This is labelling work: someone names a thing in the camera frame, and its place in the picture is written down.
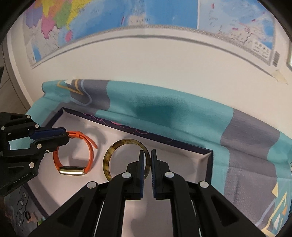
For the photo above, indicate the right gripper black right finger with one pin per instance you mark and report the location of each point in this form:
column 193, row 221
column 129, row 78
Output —
column 197, row 209

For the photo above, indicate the dark blue shallow tray box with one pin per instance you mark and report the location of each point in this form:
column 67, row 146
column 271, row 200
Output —
column 147, row 217

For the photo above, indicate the white wall socket panel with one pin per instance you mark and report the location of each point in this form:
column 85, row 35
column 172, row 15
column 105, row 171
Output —
column 289, row 58

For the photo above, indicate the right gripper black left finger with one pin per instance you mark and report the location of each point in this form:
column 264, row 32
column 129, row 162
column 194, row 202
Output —
column 97, row 209

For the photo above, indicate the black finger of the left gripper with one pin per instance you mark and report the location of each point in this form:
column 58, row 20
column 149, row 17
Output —
column 49, row 144
column 45, row 133

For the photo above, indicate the teal and grey blanket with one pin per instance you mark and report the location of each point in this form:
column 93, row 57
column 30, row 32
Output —
column 251, row 160

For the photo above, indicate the orange smart watch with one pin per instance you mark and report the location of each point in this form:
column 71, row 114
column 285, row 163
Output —
column 78, row 161

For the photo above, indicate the colourful wall map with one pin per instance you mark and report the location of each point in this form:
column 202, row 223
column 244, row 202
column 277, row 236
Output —
column 51, row 25

